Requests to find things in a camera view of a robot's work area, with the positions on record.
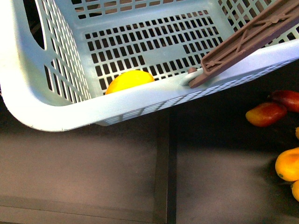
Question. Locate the yellow orange mango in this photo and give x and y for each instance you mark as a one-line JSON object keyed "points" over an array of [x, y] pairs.
{"points": [[287, 165]]}

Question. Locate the light blue plastic basket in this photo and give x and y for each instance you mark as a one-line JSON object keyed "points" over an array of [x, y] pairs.
{"points": [[58, 57]]}

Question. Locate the red yellow mango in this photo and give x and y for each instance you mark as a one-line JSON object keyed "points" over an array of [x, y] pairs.
{"points": [[266, 114]]}

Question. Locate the dark red mango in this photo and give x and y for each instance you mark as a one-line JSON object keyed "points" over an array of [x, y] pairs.
{"points": [[288, 98]]}

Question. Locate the yellow lemon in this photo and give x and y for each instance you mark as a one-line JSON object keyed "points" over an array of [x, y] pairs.
{"points": [[128, 80]]}

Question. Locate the black fruit display shelf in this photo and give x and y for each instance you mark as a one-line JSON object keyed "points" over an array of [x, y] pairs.
{"points": [[198, 163]]}

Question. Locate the brown basket handle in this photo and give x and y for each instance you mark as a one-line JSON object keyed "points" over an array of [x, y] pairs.
{"points": [[268, 25]]}

